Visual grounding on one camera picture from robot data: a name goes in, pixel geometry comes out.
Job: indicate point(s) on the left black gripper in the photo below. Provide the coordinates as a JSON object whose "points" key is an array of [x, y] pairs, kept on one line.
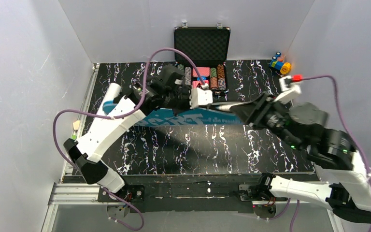
{"points": [[185, 99]]}

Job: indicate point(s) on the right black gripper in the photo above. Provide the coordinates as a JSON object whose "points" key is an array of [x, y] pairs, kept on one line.
{"points": [[262, 111]]}

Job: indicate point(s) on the blue racket cover bag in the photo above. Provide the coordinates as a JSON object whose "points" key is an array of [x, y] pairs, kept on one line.
{"points": [[165, 117]]}

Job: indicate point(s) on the white shuttlecock tube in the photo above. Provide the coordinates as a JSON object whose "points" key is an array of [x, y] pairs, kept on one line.
{"points": [[107, 104]]}

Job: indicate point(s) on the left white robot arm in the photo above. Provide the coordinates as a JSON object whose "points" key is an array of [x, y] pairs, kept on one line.
{"points": [[167, 90]]}

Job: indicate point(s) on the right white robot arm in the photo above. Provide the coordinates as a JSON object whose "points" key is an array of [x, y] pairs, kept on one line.
{"points": [[303, 127]]}

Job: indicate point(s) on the colourful toy block train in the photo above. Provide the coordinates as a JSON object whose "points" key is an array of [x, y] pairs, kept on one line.
{"points": [[278, 62]]}

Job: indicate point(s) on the black poker chip case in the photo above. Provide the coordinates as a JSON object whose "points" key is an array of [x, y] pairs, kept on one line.
{"points": [[206, 47]]}

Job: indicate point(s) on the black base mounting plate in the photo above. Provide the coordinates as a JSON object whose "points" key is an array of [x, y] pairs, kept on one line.
{"points": [[187, 192]]}

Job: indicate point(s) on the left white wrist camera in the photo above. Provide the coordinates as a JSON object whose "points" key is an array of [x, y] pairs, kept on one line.
{"points": [[200, 96]]}

